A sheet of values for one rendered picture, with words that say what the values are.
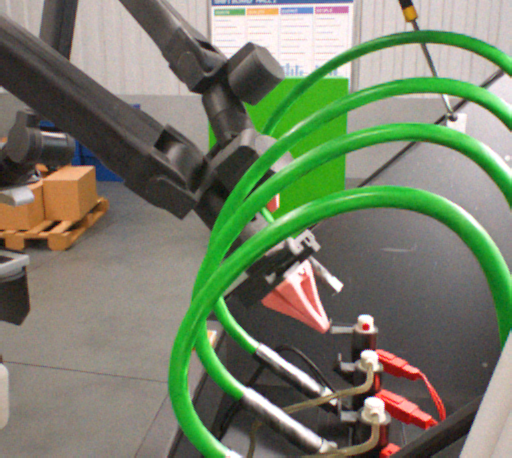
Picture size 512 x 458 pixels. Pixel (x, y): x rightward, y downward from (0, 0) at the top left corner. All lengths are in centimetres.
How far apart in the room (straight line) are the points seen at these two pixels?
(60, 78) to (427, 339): 71
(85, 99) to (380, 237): 54
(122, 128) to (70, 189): 417
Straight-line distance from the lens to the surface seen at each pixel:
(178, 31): 88
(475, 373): 105
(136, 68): 773
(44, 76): 60
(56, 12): 115
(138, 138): 59
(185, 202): 60
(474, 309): 100
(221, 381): 50
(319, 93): 383
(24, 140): 113
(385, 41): 66
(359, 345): 64
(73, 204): 479
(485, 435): 27
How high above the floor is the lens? 139
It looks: 14 degrees down
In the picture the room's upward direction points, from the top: straight up
